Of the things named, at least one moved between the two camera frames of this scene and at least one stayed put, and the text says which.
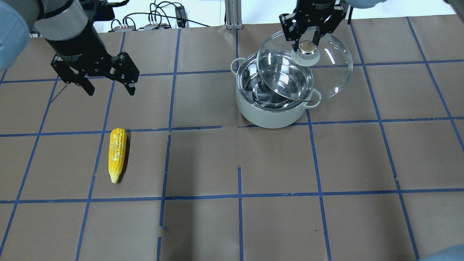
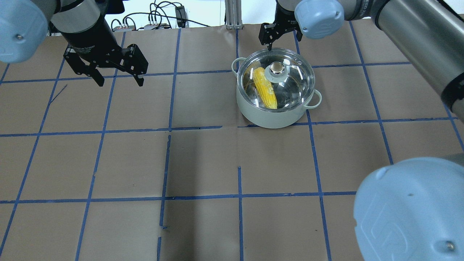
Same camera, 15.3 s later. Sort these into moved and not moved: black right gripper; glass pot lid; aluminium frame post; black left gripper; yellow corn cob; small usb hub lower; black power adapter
Moved: yellow corn cob; black right gripper; black left gripper; glass pot lid
Not moved: aluminium frame post; small usb hub lower; black power adapter
